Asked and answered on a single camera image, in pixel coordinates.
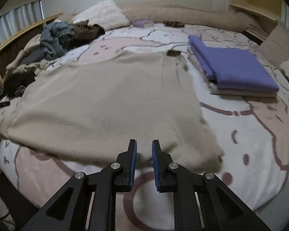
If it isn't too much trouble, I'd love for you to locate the brown furry scrunchie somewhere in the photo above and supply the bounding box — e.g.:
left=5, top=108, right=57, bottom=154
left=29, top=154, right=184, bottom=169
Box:
left=163, top=20, right=185, bottom=28

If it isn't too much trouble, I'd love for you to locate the white fluffy pillow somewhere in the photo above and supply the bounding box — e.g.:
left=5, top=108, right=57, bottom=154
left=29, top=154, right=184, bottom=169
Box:
left=72, top=0, right=130, bottom=31

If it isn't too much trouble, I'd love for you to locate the dark brown garment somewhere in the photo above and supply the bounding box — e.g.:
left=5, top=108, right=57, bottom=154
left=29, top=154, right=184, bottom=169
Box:
left=70, top=20, right=105, bottom=48

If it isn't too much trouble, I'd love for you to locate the long beige body pillow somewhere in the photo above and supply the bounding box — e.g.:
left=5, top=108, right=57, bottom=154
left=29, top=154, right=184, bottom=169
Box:
left=117, top=1, right=261, bottom=32

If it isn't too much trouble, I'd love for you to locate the beige waffle knit garment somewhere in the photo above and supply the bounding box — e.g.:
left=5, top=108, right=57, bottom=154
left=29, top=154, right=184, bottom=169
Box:
left=0, top=51, right=223, bottom=171

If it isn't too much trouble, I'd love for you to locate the folded purple cloth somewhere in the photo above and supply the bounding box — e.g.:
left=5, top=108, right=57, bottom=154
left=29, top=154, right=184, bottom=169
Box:
left=188, top=34, right=279, bottom=93

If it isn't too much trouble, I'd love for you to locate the small purple box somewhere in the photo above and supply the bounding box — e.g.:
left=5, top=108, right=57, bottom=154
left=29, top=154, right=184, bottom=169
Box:
left=133, top=20, right=154, bottom=28

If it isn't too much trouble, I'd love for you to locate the grey window curtain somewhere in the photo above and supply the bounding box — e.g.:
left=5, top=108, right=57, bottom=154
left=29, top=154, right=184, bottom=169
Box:
left=0, top=1, right=43, bottom=45

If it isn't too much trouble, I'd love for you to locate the wooden bedside shelf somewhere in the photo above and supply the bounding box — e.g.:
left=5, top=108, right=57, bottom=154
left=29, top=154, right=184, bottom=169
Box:
left=229, top=0, right=285, bottom=41

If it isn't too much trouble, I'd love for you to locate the blue grey clothes pile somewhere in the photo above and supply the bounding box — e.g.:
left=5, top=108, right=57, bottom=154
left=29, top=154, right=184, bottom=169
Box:
left=40, top=21, right=75, bottom=60

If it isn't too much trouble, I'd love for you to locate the beige grey clothes heap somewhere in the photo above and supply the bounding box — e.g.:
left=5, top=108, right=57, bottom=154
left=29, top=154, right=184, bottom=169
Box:
left=0, top=33, right=51, bottom=99

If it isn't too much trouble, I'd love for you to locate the folded beige clothes stack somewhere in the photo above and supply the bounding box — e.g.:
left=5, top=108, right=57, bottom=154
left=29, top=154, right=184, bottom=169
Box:
left=187, top=46, right=277, bottom=98

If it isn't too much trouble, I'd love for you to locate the grey fluffy pillow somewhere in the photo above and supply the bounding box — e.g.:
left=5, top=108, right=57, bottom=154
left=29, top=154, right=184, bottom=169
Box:
left=256, top=23, right=289, bottom=69

